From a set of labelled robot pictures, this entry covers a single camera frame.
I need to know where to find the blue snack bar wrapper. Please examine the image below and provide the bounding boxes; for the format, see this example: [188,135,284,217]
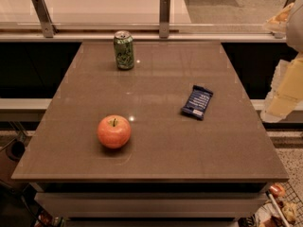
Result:
[181,85,213,120]

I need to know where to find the dark round bin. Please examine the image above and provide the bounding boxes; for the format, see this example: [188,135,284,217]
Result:
[6,141,25,162]

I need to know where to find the wire basket with snacks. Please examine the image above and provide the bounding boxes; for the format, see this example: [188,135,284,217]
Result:
[252,183,303,227]

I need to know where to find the red apple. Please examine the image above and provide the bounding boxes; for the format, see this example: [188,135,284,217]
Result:
[97,115,132,149]

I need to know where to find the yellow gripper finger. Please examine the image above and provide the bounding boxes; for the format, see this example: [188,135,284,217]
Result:
[260,58,303,123]
[262,3,294,33]

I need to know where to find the snack packets under table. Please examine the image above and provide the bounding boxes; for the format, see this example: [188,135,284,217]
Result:
[32,211,65,227]

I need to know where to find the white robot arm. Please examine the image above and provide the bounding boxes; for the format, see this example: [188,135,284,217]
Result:
[260,0,303,123]

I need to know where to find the left metal railing bracket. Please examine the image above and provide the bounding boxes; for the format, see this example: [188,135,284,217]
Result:
[31,0,56,38]

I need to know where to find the green soda can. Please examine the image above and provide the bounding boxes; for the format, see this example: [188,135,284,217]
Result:
[114,30,134,70]

